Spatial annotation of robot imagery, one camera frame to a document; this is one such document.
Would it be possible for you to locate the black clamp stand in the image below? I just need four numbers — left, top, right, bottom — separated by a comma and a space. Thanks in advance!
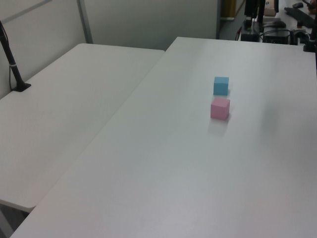
303, 23, 317, 53

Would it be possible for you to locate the yellow wooden panel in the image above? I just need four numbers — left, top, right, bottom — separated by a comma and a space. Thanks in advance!
221, 0, 236, 18

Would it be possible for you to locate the grey partition post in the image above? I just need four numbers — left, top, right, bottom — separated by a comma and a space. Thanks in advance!
76, 0, 94, 45
215, 0, 222, 40

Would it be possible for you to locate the blue cube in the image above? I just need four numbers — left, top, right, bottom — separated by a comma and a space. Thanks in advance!
213, 76, 230, 96

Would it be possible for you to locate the black electronics box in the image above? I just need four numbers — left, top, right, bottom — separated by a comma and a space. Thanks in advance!
263, 29, 291, 45

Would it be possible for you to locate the black camera stand pole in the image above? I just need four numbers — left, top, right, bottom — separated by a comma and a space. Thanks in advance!
0, 20, 32, 93

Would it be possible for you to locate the black keyboard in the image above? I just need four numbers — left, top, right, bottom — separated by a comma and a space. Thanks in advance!
284, 6, 317, 28

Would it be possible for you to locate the white side table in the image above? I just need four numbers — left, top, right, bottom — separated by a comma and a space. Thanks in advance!
0, 43, 166, 238

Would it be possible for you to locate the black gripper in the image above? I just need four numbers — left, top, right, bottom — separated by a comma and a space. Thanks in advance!
244, 0, 266, 33

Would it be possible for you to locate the grey oval device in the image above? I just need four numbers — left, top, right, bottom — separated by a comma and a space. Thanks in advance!
264, 20, 287, 29

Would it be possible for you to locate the pink cube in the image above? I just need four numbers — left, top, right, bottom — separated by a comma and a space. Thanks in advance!
210, 97, 231, 121

